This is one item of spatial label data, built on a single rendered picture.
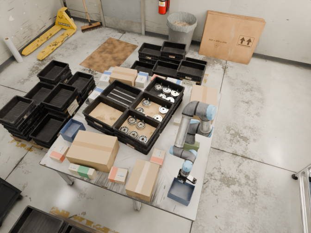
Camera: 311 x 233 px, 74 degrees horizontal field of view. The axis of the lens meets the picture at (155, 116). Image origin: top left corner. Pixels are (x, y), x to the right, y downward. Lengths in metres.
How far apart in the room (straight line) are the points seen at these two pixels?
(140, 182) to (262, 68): 3.56
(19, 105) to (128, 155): 1.78
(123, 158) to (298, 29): 3.82
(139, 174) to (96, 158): 0.42
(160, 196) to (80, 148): 0.87
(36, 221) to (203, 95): 2.13
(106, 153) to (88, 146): 0.20
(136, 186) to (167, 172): 0.38
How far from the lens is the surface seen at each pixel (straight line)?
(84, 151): 2.06
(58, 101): 3.16
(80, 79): 3.53
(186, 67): 3.44
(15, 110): 3.31
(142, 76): 2.79
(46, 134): 3.14
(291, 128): 3.86
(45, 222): 2.40
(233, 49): 4.55
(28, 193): 3.15
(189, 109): 1.62
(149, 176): 1.91
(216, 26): 4.43
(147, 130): 2.17
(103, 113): 2.36
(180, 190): 1.97
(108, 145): 2.03
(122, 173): 2.03
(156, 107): 2.36
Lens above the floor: 2.64
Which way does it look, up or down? 53 degrees down
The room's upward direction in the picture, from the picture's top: 1 degrees clockwise
